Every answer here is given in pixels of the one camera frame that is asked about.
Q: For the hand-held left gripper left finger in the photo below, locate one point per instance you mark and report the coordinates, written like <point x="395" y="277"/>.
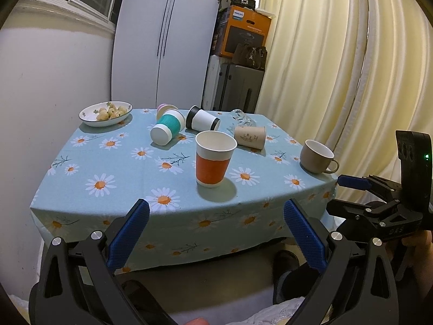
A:
<point x="130" y="233"/>

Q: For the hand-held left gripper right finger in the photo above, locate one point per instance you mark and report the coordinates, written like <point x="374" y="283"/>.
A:
<point x="304" y="237"/>

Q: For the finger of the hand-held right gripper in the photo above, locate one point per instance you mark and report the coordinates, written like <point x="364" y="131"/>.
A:
<point x="351" y="209"/>
<point x="353" y="181"/>

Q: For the white cup with orange sleeve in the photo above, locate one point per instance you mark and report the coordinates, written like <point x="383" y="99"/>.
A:
<point x="213" y="169"/>

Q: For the brown kraft paper cup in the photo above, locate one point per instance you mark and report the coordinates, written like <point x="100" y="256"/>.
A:
<point x="251" y="137"/>

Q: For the white cup with teal sleeve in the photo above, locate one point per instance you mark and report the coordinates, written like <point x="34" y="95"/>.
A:
<point x="168" y="125"/>

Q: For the clear glass cup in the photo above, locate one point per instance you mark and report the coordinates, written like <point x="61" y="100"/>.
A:
<point x="242" y="117"/>

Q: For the pink cup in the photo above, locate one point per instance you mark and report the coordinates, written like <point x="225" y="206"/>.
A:
<point x="162" y="108"/>

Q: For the black and white paper cup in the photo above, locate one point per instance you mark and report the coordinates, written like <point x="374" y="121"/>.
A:
<point x="204" y="119"/>

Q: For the person's right hand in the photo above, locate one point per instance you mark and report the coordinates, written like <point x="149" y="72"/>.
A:
<point x="417" y="247"/>

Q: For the beige ceramic mug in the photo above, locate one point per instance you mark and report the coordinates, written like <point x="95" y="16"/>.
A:
<point x="313" y="160"/>

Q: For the blue daisy print tablecloth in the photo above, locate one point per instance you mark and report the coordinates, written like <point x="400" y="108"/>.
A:
<point x="118" y="162"/>

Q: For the cream curtain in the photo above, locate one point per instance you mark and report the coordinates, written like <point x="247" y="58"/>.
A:
<point x="321" y="74"/>

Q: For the pile of tan round snacks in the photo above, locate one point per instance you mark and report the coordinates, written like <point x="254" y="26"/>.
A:
<point x="111" y="112"/>

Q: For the white dish with dark rim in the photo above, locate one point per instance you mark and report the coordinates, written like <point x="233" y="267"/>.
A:
<point x="88" y="116"/>

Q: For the grey suitcase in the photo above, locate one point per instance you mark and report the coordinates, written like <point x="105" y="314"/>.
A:
<point x="238" y="88"/>

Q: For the brown handbag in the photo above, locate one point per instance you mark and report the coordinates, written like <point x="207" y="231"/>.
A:
<point x="250" y="56"/>

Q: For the orange and black cardboard box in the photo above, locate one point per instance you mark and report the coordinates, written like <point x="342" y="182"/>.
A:
<point x="247" y="30"/>

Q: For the white refrigerator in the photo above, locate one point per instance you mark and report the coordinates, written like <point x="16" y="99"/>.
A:
<point x="142" y="40"/>

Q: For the black camera bag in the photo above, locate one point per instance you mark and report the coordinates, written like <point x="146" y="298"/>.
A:
<point x="243" y="1"/>

